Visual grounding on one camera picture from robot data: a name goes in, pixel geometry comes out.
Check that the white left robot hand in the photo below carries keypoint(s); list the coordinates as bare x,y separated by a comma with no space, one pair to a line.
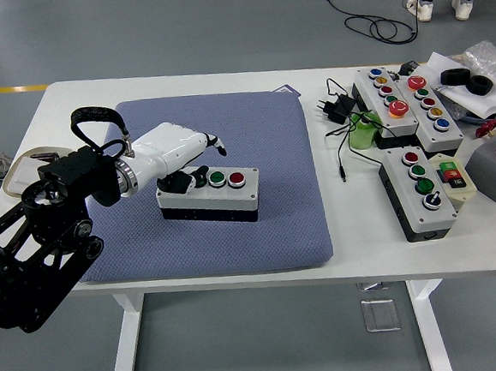
167,146

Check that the grey four-button control box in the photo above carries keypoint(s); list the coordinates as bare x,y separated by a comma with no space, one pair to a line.
431,219
232,200

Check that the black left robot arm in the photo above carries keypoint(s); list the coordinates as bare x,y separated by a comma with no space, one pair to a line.
23,272

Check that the five-button box with red mushroom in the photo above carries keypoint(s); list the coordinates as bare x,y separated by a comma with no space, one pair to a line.
447,136
369,88

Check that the blue-grey woven mat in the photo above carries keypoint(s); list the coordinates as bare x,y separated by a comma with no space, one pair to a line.
257,245

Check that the purple edged card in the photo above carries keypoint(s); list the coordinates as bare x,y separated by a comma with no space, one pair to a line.
290,90

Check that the black power adapter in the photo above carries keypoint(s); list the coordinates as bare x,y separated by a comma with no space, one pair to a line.
336,110

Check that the green tape roll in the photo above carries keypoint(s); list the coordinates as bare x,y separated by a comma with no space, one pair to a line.
360,138

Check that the white table leg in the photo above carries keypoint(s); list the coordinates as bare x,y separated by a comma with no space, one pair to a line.
431,334
124,354

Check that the small black device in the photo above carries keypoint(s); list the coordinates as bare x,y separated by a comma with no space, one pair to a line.
407,69

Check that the metal floor socket plate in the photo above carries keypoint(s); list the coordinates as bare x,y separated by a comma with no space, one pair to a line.
380,314

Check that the blue rimmed plate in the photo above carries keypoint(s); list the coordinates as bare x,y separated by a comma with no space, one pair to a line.
470,119

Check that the white paper sheet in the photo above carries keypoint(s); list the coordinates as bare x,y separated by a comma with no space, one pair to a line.
482,103

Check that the red valve knob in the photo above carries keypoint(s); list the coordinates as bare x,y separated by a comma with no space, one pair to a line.
486,127

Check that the grey block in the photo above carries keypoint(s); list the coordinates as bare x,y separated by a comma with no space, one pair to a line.
487,171

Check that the clear bubble wrap bag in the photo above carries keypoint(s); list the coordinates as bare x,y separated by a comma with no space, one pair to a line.
485,57

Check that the beige tray with white switch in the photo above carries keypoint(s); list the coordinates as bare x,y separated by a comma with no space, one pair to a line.
19,177

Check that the cream three-button switch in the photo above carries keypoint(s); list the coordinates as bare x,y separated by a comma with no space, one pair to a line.
463,193

